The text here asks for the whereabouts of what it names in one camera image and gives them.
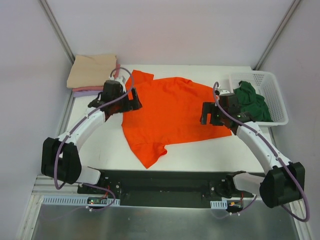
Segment aluminium frame post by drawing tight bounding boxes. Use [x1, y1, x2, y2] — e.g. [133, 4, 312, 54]
[38, 0, 75, 64]
[252, 0, 303, 71]

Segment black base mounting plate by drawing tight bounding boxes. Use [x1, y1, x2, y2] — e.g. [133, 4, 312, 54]
[76, 170, 253, 209]

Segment right white cable duct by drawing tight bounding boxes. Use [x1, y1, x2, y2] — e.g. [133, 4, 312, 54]
[210, 199, 228, 210]

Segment left aluminium frame post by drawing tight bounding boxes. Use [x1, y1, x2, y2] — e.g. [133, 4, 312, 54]
[38, 0, 75, 64]

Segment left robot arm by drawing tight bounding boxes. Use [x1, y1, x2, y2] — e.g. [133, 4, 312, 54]
[41, 80, 142, 195]

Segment right aluminium frame post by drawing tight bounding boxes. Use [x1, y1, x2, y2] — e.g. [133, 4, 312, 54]
[252, 0, 303, 71]

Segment beige folded t-shirt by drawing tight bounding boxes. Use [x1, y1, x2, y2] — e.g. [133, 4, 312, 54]
[66, 54, 117, 89]

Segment lavender folded t-shirt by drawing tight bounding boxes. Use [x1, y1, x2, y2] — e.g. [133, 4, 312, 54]
[73, 90, 101, 98]

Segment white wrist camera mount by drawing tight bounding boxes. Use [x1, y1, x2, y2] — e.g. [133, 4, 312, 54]
[109, 75, 127, 85]
[215, 88, 231, 96]

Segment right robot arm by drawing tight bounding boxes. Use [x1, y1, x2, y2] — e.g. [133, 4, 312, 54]
[200, 90, 307, 208]

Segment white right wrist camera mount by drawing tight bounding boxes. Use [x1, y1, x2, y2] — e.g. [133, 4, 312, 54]
[215, 88, 231, 96]

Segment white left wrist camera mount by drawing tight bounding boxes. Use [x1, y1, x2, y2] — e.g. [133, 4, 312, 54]
[109, 75, 127, 85]

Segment orange t-shirt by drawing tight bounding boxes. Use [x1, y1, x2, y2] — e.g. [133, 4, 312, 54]
[122, 70, 232, 169]

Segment white cable duct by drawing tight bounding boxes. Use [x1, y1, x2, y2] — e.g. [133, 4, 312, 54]
[210, 199, 228, 210]
[42, 196, 121, 207]

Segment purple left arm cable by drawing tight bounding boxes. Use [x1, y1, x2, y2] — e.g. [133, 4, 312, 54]
[54, 68, 136, 190]

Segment pink folded t-shirt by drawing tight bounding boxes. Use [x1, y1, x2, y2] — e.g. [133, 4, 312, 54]
[72, 69, 120, 92]

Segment left white cable duct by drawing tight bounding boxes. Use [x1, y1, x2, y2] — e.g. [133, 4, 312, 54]
[42, 196, 121, 207]

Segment white perforated plastic basket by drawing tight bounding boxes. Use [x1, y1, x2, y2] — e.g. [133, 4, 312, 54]
[229, 70, 289, 127]

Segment green t-shirt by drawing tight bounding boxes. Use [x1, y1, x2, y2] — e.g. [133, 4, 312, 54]
[234, 81, 273, 122]

